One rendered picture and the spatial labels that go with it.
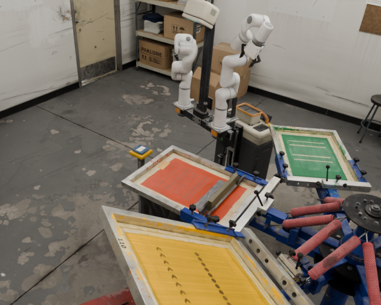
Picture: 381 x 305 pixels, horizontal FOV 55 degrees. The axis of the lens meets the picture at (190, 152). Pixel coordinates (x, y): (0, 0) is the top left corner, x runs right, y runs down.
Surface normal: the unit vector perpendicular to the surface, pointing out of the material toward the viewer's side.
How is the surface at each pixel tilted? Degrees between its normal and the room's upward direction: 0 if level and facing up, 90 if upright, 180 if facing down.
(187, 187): 0
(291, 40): 90
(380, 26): 90
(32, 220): 0
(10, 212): 0
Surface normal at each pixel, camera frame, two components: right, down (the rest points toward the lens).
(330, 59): -0.55, 0.43
